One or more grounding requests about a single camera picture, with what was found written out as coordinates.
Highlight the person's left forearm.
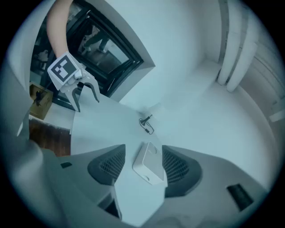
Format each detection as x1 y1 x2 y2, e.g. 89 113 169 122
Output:
46 0 74 60

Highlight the brown cardboard box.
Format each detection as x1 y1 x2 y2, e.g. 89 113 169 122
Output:
28 81 54 120

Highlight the white storage box with tray top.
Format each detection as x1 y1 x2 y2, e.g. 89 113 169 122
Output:
132 141 167 186

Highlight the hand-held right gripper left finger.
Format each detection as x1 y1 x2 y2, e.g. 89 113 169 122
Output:
55 144 127 205

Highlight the white ceiling pipe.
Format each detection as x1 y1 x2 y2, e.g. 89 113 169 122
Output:
226 0 258 92
217 0 242 86

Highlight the dark framed window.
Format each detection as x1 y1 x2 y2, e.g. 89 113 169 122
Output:
30 0 145 112

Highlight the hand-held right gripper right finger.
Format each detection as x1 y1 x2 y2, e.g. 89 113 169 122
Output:
162 145 266 215

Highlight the black lamp cable with switch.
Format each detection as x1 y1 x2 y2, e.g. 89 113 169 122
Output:
139 119 155 135

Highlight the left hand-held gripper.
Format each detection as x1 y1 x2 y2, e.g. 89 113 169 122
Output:
47 51 100 113

